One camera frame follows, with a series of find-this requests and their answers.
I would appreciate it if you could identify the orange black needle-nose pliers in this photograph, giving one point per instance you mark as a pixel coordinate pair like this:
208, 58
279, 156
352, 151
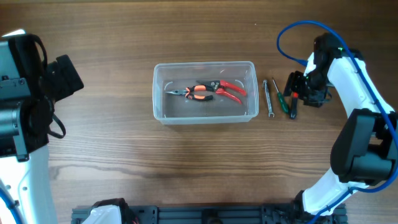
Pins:
189, 93

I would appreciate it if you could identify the silver wrench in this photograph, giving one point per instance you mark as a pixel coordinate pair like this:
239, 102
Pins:
268, 99

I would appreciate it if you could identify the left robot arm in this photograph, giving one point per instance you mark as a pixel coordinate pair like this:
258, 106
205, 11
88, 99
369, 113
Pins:
30, 88

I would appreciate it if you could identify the clear plastic container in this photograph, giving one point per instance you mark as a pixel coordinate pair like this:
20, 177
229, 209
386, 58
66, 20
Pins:
173, 109

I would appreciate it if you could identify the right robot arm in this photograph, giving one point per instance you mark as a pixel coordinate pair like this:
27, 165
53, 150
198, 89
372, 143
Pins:
364, 154

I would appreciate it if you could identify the red black screwdriver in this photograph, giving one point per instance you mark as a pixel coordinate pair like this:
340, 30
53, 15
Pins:
293, 108

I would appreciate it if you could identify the green handled screwdriver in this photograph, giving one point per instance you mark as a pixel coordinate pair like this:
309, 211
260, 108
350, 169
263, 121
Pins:
284, 106

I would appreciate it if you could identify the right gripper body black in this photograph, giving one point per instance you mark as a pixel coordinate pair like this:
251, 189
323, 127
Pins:
297, 86

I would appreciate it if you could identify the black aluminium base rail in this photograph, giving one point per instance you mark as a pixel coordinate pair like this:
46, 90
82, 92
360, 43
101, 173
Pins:
118, 211

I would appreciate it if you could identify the red handled snips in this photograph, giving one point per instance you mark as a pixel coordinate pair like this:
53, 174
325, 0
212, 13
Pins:
220, 87

